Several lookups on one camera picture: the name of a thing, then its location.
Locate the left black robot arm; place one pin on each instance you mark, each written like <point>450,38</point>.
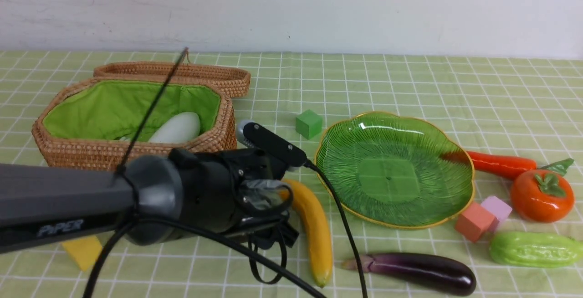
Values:
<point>231,193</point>

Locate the orange persimmon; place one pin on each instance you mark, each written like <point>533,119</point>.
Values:
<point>541,196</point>

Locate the yellow banana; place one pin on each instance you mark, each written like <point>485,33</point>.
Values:
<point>315,224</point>

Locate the yellow foam block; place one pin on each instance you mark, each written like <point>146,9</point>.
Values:
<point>84,251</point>

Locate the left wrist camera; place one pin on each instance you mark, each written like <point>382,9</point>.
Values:
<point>254,135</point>

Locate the white radish with green leaves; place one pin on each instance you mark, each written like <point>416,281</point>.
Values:
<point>179,128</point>

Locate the green foam cube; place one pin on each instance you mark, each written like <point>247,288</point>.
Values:
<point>308,124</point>

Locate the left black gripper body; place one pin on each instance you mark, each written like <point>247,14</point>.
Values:
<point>262,200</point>

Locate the woven wicker basket lid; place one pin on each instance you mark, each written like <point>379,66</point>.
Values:
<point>232,81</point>

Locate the green bitter gourd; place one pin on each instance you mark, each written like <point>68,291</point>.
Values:
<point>545,250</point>

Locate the green leaf-shaped glass plate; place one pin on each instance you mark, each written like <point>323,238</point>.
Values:
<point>394,171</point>

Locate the lilac foam cube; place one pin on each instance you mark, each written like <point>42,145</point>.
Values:
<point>499,209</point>

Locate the orange red carrot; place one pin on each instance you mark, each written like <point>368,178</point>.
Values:
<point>506,166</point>

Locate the salmon pink foam cube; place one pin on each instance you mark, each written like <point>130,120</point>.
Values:
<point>474,222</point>

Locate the green checkered tablecloth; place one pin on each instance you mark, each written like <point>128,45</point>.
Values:
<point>528,107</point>

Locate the purple eggplant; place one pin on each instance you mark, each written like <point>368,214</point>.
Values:
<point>435,272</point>

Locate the woven wicker basket green lining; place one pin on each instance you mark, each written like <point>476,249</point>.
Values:
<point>83,125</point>

